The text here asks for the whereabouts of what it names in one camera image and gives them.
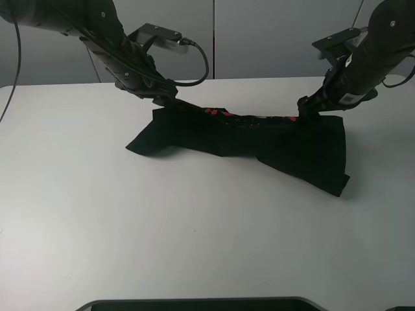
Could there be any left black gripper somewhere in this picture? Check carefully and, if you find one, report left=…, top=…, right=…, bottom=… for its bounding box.
left=80, top=30, right=181, bottom=108

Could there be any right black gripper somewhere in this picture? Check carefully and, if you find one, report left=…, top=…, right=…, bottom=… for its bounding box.
left=297, top=58, right=378, bottom=117

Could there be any black printed t-shirt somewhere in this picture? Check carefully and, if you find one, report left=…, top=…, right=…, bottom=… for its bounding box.
left=126, top=100, right=350, bottom=197

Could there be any dark robot base front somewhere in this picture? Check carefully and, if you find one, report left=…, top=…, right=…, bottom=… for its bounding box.
left=79, top=297, right=324, bottom=311

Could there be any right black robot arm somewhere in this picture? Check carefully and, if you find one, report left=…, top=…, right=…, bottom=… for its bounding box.
left=298, top=1, right=414, bottom=117

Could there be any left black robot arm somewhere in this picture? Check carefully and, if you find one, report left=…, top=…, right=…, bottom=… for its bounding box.
left=1, top=1, right=178, bottom=106

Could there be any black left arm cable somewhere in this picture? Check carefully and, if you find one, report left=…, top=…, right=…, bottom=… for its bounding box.
left=0, top=12, right=209, bottom=122

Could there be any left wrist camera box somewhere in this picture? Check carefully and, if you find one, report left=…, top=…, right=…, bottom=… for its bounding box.
left=128, top=23, right=189, bottom=54

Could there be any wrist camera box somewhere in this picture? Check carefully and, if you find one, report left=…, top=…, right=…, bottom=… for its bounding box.
left=128, top=23, right=189, bottom=54
left=312, top=28, right=361, bottom=66

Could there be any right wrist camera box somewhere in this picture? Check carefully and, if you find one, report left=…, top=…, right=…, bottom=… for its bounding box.
left=312, top=28, right=361, bottom=66

